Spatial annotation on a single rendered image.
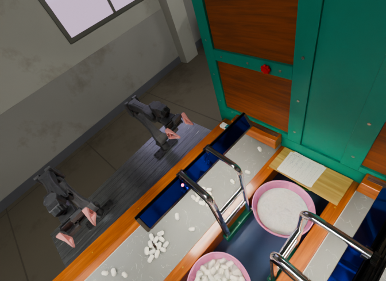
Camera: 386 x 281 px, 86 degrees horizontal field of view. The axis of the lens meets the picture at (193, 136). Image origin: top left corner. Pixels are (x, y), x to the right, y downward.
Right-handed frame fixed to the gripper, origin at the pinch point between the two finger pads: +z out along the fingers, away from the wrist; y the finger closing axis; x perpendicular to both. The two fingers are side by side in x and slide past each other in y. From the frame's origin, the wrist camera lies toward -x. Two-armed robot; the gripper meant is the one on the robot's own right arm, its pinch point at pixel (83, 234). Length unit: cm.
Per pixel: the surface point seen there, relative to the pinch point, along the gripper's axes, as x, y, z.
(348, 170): 25, 91, 64
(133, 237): 33.3, 7.0, -3.5
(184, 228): 33.0, 27.0, 15.9
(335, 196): 29, 79, 64
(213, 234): 30, 34, 31
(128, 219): 30.9, 11.1, -12.1
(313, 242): 30, 56, 65
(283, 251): 9, 41, 59
